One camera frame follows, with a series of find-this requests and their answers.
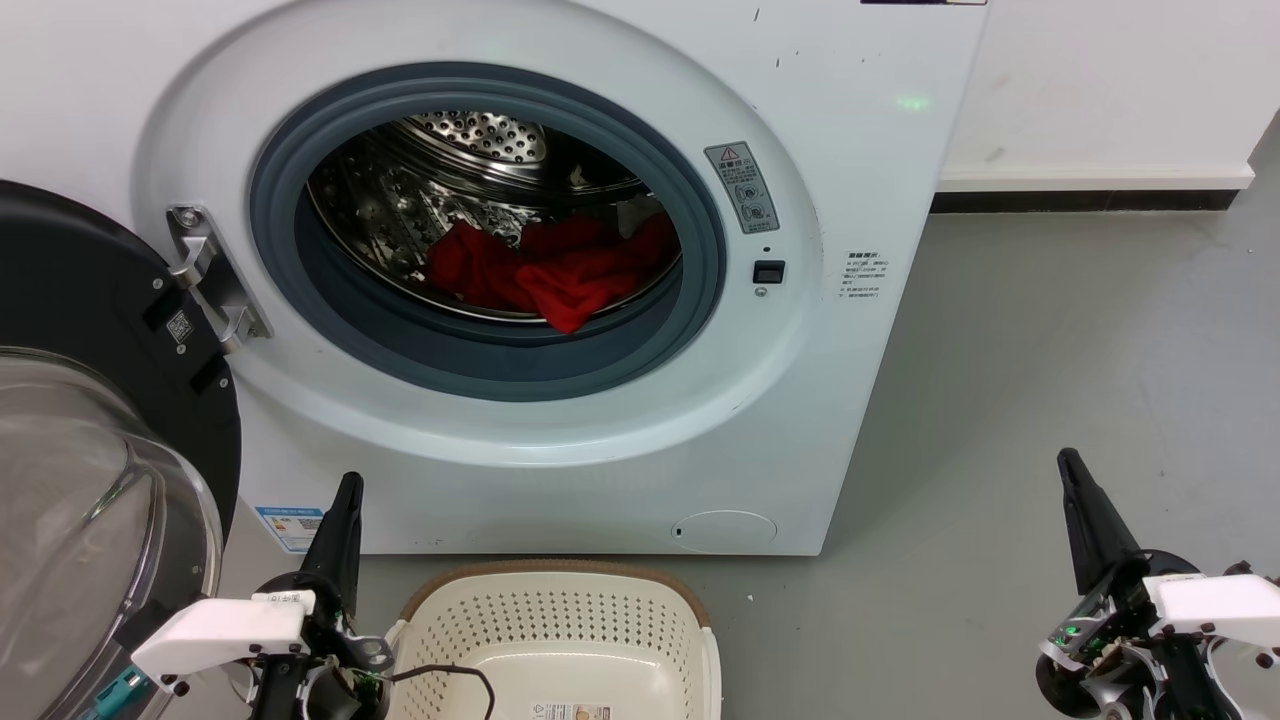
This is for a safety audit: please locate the red cloth garment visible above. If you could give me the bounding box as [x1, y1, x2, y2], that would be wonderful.
[428, 212, 681, 334]

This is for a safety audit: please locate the cream perforated laundry basket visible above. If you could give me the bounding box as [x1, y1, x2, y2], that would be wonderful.
[385, 560, 723, 720]

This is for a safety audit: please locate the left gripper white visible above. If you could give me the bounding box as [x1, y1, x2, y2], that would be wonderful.
[131, 472, 393, 720]

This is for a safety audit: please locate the white wall ledge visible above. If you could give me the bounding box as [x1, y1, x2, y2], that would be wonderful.
[938, 160, 1256, 193]

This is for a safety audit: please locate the grey warning sticker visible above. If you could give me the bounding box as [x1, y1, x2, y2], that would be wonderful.
[704, 141, 780, 236]

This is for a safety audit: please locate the silver metal door hinge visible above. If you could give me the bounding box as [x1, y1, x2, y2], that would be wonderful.
[166, 205, 273, 354]

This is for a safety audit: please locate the thin black cable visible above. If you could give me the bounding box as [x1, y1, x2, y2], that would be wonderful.
[388, 664, 497, 720]

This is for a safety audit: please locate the small printed text label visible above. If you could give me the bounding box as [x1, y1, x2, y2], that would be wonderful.
[840, 250, 887, 301]

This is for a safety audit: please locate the blue energy label sticker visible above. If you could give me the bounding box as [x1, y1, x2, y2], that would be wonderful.
[255, 505, 326, 554]

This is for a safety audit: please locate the teal left camera connector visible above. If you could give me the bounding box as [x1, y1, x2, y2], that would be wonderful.
[100, 668, 146, 717]

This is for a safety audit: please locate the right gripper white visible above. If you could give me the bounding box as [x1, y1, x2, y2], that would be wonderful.
[1035, 448, 1280, 720]

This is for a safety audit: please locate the white front-load washing machine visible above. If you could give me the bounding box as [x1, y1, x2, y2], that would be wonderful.
[0, 0, 991, 557]

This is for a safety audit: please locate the round white filter cover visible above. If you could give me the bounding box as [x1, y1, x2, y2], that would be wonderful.
[671, 510, 779, 554]

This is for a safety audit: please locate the grey rubber door gasket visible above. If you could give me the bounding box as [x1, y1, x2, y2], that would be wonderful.
[250, 62, 728, 403]

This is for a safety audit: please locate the open washer door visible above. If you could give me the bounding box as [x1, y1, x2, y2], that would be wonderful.
[0, 180, 243, 720]

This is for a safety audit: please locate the black baseboard strip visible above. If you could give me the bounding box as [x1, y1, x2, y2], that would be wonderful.
[930, 188, 1241, 214]

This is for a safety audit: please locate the perforated stainless steel drum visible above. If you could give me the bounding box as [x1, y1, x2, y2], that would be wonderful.
[306, 110, 683, 323]

